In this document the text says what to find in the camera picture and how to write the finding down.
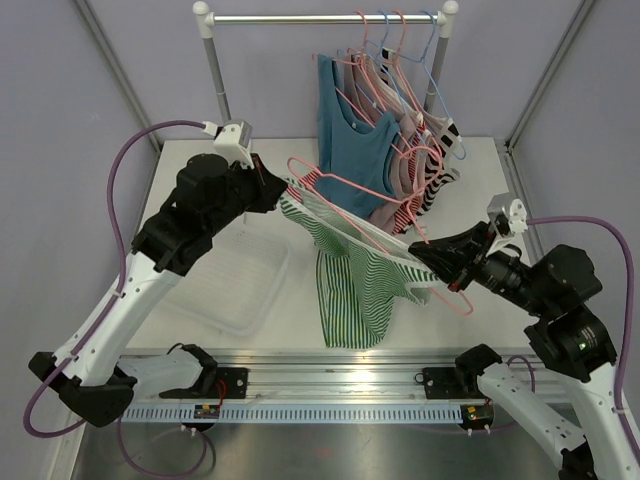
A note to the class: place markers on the white slotted cable duct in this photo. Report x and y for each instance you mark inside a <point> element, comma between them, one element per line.
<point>236,413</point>

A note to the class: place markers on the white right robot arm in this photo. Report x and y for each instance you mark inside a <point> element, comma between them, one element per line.
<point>567,337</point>

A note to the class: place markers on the red striped tank top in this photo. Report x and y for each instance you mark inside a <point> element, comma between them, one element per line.
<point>407,200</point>

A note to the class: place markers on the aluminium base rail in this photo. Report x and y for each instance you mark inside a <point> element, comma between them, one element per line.
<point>317,376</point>

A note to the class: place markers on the mauve pink tank top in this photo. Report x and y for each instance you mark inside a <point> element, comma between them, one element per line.
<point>399,178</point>

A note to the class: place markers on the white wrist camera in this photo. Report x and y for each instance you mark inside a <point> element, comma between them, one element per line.
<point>507,218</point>
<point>232,141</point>

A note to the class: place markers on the black white striped tank top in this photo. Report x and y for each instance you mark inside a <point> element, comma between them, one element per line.
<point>437,171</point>

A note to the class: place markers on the blue wire hanger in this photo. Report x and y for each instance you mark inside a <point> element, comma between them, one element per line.
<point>442,24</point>
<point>376,52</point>

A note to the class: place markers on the teal blue tank top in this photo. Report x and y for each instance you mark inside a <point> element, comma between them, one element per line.
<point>332,103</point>

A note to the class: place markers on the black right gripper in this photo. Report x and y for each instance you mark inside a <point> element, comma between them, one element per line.
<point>459,256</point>

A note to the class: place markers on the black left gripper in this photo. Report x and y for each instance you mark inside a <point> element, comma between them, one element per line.
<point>268,186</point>

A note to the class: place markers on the green striped tank top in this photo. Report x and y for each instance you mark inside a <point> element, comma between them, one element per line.
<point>355,275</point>

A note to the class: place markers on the metal clothes rack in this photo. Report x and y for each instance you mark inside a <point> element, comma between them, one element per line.
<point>207,20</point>

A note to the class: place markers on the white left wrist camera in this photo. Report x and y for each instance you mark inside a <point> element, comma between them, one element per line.
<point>232,141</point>

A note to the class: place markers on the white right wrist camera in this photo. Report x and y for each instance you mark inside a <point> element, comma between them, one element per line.
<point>507,218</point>

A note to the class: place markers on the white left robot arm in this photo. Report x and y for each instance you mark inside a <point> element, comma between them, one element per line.
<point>88,373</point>

